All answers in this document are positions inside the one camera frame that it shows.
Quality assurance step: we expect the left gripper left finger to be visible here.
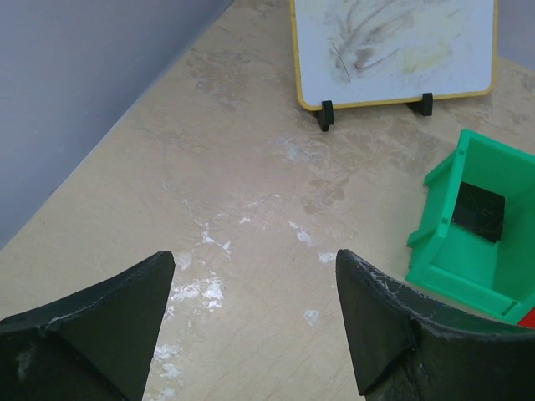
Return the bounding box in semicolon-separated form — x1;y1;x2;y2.
1;251;175;400

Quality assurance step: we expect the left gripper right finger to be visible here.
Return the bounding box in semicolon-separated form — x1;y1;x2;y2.
335;249;534;400

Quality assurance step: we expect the green plastic bin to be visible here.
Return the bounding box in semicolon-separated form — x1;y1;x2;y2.
405;129;534;324

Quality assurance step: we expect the red plastic bin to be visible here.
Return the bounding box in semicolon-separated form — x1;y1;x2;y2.
517;308;535;329

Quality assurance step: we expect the black VIP card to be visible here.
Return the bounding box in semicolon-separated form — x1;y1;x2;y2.
452;181;506;243

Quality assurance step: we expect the small whiteboard on stand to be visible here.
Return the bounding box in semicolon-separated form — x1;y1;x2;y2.
290;1;499;131

